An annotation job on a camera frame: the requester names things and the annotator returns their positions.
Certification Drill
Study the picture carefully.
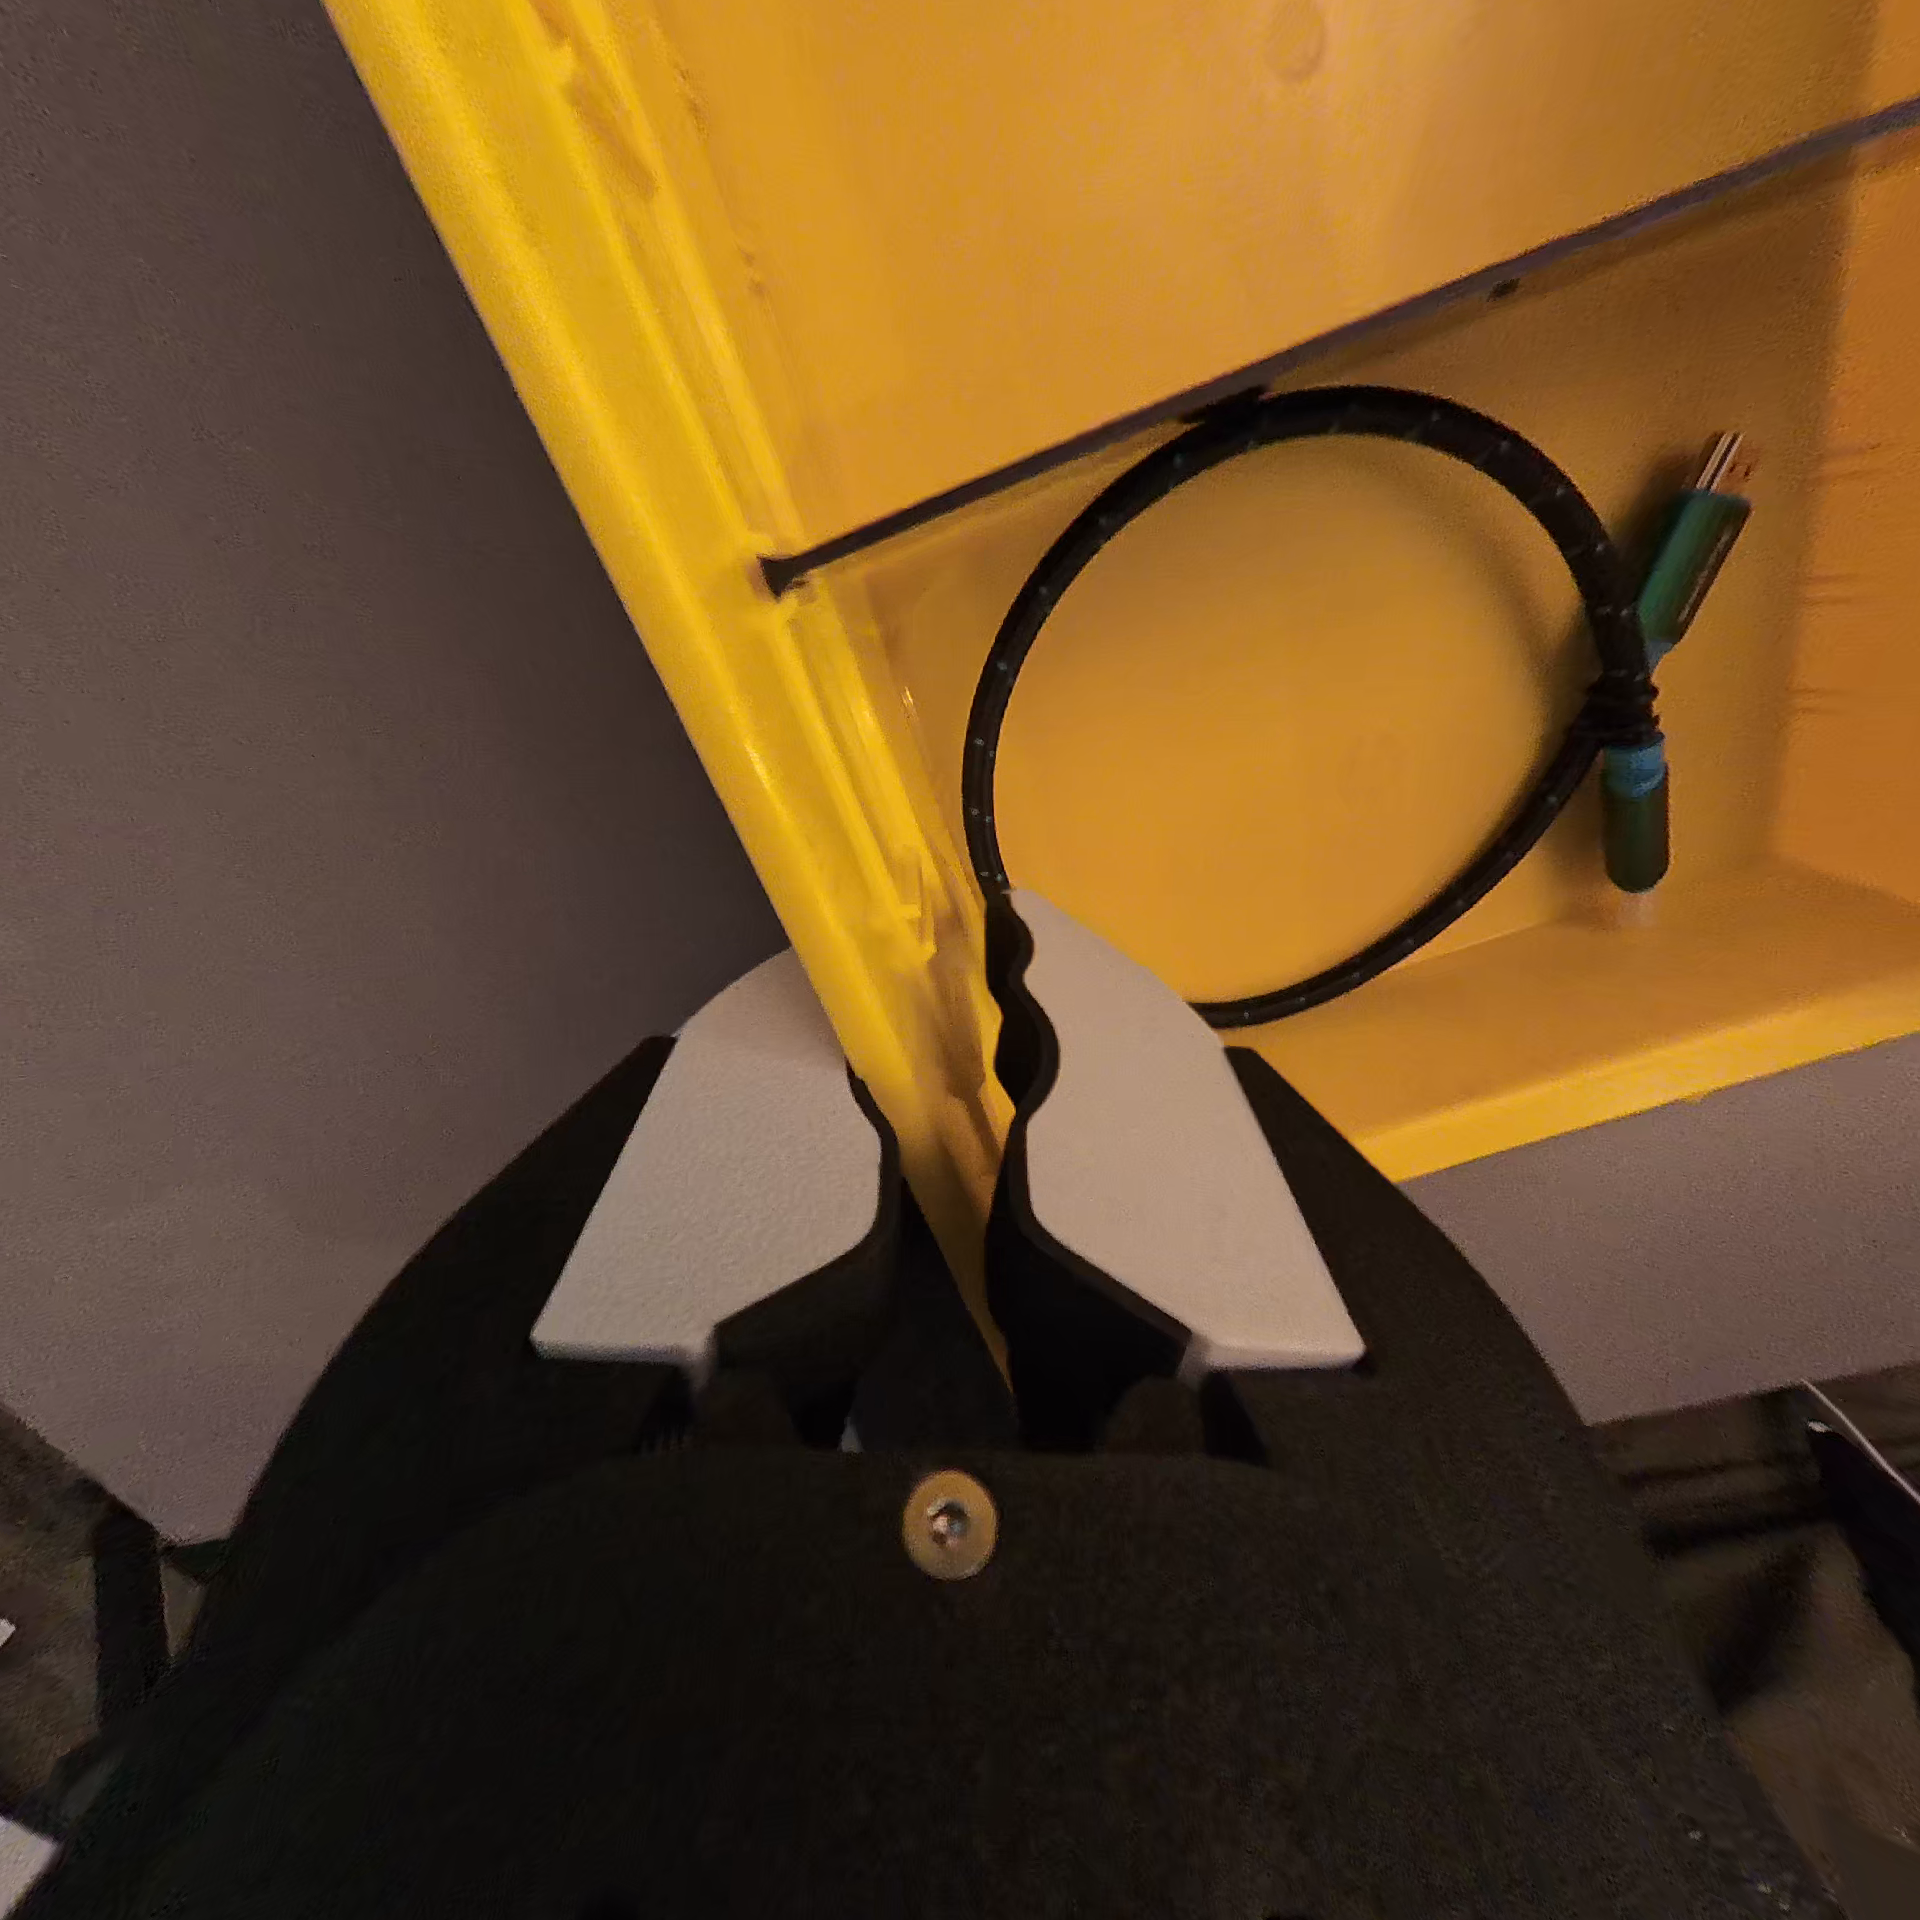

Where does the yellow plastic bin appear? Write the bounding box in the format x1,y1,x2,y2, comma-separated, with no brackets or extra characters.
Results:
321,0,1920,1360

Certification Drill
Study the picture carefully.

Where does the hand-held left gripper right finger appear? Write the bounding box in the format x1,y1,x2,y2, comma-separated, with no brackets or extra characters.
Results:
982,887,1367,1384

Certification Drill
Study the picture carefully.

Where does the coiled tied HDMI cable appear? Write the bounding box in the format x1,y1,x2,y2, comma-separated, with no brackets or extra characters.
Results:
960,381,1758,1037

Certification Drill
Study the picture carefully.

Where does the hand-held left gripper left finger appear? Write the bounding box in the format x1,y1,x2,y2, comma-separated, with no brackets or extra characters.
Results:
528,951,903,1375

